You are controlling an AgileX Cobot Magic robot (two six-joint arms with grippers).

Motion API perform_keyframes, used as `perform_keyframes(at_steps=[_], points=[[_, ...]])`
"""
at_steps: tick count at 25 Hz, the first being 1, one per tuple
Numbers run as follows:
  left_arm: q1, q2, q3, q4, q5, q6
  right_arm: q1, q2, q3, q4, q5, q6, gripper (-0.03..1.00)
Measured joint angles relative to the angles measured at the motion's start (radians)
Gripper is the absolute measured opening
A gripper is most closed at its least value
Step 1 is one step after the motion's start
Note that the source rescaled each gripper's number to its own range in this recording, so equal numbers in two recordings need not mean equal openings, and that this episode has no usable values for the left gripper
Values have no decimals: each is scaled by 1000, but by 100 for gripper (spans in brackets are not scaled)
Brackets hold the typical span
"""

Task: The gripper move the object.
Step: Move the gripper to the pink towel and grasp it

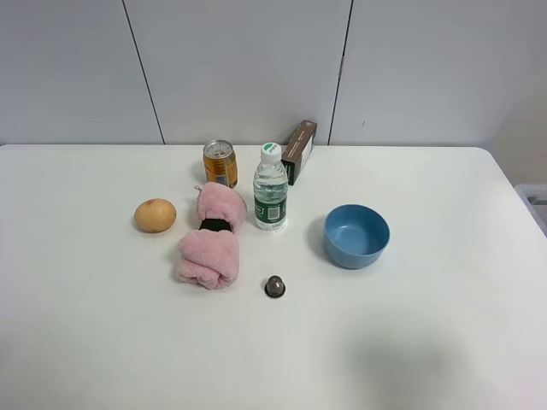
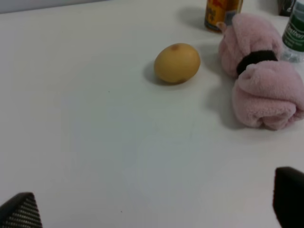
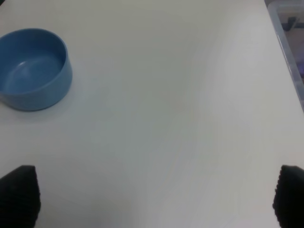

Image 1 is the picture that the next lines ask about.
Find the pink towel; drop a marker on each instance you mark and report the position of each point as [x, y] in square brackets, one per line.
[209, 255]

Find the brown cardboard box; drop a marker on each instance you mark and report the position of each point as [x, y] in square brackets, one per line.
[298, 150]

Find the yellow potato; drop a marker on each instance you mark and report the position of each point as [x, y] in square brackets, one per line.
[154, 215]

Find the clear water bottle green label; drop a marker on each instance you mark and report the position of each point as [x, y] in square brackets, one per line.
[270, 189]

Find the blue plastic bowl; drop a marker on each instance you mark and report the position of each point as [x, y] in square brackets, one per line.
[355, 236]

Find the orange drink can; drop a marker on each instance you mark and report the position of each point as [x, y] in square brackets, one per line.
[220, 163]

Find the small dark coffee capsule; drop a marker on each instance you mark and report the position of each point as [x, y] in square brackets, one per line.
[274, 287]

